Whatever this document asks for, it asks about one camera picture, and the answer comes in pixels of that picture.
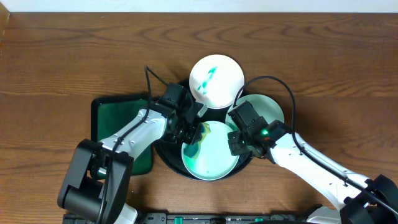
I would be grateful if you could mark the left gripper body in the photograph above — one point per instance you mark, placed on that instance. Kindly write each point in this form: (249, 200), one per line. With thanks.
(193, 132)

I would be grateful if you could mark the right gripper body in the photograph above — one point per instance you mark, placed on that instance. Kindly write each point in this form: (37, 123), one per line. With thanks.
(240, 142)

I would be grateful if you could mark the green yellow sponge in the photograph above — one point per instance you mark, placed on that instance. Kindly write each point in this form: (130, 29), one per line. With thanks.
(191, 150)

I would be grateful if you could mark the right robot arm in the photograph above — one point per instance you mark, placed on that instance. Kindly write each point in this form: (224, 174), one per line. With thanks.
(355, 197)

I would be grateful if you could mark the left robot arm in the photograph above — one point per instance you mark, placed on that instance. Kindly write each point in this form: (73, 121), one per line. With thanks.
(97, 180)

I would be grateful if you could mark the round black tray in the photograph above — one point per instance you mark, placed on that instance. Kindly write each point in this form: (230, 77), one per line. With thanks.
(170, 153)

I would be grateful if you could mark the green rectangular sponge tray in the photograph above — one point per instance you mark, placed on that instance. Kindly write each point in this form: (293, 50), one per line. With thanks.
(111, 113)

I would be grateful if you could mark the pink plate with green stain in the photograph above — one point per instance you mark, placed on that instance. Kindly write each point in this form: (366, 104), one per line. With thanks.
(215, 80)

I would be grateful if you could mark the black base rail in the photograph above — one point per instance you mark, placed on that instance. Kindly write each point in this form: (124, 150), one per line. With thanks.
(162, 218)

